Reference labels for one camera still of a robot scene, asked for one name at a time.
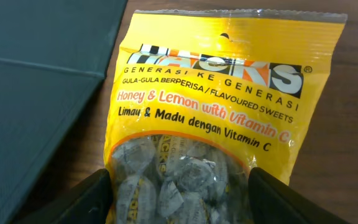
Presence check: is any yellow Hacks candy bag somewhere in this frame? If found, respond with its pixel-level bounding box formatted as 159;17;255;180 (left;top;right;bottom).
104;9;347;223

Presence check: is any dark green open box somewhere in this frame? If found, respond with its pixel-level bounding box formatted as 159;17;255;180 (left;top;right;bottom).
0;0;127;223

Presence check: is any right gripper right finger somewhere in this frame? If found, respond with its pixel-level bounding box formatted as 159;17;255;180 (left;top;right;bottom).
248;167;348;224

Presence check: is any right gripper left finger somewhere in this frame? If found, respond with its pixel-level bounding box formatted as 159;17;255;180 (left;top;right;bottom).
18;169;113;224

